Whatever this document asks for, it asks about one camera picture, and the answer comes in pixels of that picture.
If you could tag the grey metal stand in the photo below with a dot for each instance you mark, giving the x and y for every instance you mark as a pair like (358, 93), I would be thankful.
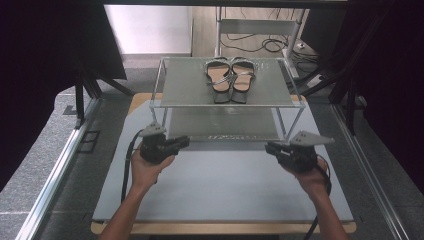
(256, 26)

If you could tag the grey table mat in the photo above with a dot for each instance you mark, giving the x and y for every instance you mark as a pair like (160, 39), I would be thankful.
(216, 186)

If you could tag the black stand legs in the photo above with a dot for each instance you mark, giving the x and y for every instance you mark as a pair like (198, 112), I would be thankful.
(80, 100)
(350, 106)

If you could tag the clear two-tier shoe rack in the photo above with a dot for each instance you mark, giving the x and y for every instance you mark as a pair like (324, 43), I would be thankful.
(186, 86)

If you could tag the silver block-heel sandal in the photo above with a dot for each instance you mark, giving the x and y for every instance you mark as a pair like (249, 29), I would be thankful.
(218, 75)
(243, 81)

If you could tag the person's right hand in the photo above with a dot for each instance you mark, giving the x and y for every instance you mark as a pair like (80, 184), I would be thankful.
(311, 180)

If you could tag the wooden table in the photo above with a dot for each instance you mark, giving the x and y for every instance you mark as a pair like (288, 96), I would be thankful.
(213, 228)

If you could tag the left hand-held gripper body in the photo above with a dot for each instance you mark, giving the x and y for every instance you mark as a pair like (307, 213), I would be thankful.
(155, 146)

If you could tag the black curtain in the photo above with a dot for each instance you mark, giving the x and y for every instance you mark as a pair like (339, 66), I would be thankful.
(393, 66)
(40, 66)

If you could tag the white panel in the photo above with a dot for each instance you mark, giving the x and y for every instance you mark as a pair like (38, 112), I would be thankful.
(146, 30)

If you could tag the aluminium frame rail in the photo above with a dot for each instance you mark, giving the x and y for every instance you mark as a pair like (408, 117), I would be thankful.
(53, 180)
(366, 173)

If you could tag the person's left hand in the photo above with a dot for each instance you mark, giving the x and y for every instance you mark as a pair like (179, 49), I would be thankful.
(146, 173)

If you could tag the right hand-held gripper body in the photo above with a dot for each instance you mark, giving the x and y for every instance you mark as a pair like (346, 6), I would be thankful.
(300, 153)

